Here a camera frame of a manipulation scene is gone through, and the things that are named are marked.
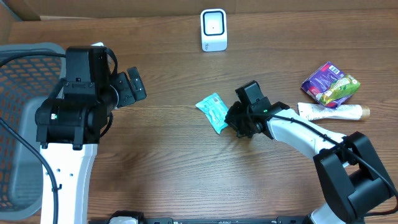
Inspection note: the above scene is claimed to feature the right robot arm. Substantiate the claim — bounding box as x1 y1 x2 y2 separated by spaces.
225 80 397 224

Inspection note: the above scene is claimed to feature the teal snack packet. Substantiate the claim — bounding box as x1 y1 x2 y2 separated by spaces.
195 93 228 134

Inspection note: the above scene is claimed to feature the grey plastic basket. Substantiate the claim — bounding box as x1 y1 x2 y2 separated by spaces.
0 42 68 222

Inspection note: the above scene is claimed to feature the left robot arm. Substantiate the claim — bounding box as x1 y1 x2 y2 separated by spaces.
35 45 147 223

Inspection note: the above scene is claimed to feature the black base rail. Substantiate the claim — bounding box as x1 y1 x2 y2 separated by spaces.
88 210 364 224

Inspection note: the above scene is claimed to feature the green juice pouch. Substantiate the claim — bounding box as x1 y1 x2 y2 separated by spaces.
316 74 361 108

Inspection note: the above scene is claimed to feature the red purple snack packet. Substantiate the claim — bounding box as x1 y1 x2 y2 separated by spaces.
301 62 351 108

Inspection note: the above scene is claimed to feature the white tube with gold cap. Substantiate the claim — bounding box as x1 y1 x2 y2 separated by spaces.
297 103 371 121

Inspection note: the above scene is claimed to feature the white barcode scanner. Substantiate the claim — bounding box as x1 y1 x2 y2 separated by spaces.
200 8 228 52

